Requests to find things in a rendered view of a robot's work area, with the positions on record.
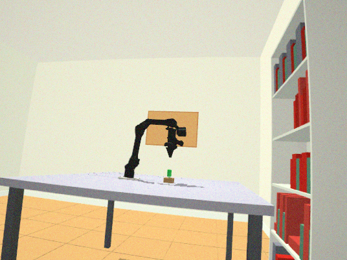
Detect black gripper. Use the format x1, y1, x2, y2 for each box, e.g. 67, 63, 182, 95
164, 136, 177, 158

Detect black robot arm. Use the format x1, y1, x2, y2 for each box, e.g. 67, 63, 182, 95
123, 118, 186, 178

